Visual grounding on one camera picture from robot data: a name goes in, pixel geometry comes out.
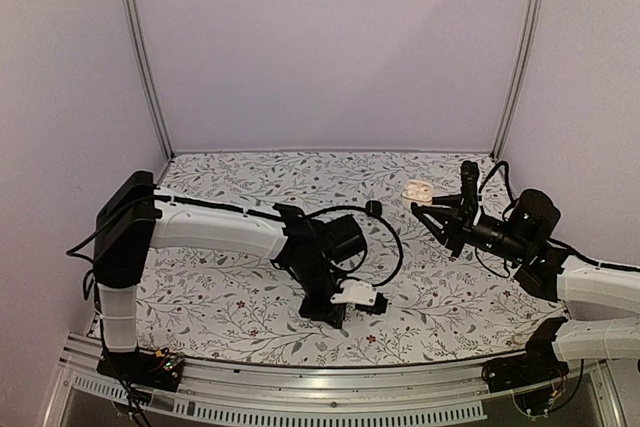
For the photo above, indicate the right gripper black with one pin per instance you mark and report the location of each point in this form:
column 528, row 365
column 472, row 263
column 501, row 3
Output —
column 450, row 217

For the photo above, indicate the aluminium corner post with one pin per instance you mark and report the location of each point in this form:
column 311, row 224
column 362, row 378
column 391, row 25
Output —
column 135, row 28
column 523, row 54

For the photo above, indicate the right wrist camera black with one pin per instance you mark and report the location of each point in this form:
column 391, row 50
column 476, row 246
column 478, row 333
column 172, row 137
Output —
column 469, row 183

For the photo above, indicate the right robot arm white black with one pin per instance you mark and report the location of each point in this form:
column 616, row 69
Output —
column 545, row 270

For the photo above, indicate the aluminium front rail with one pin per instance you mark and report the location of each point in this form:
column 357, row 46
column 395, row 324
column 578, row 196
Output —
column 218, row 393

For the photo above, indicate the floral patterned table mat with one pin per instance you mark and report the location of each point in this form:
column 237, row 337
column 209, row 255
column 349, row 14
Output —
column 234, row 306

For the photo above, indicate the left aluminium corner post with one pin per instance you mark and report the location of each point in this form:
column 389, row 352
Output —
column 135, row 28

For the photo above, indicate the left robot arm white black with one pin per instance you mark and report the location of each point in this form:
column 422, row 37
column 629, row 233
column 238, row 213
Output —
column 141, row 216

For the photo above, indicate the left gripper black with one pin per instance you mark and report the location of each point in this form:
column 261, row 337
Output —
column 329, row 317

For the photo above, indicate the right aluminium corner post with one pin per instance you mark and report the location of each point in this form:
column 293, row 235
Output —
column 523, row 54

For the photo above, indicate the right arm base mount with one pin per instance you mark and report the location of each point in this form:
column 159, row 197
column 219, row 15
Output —
column 538, row 363

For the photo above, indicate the black earbud charging case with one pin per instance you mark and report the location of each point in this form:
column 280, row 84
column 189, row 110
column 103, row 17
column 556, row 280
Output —
column 374, row 208

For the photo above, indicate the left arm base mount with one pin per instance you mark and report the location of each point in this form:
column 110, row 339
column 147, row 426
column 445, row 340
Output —
column 161, row 370

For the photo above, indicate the white charging case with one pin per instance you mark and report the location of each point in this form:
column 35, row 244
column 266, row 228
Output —
column 417, row 192

